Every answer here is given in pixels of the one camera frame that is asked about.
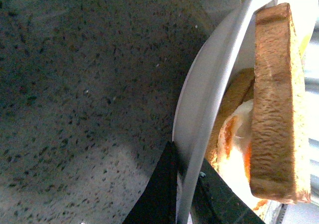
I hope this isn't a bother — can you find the white round plate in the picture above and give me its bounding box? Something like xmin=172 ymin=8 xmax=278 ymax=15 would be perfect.
xmin=172 ymin=0 xmax=318 ymax=224

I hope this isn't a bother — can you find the fried egg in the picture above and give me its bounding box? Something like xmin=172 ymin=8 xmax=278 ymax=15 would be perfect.
xmin=217 ymin=99 xmax=268 ymax=215

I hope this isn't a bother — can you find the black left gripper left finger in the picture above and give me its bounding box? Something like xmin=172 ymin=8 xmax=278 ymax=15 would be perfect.
xmin=123 ymin=141 xmax=178 ymax=224

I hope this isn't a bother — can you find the bread slice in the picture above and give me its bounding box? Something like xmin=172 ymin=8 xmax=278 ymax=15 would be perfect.
xmin=250 ymin=2 xmax=311 ymax=204
xmin=205 ymin=68 xmax=255 ymax=170

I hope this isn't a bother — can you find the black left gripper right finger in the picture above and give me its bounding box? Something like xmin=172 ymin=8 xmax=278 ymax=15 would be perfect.
xmin=190 ymin=160 xmax=263 ymax=224

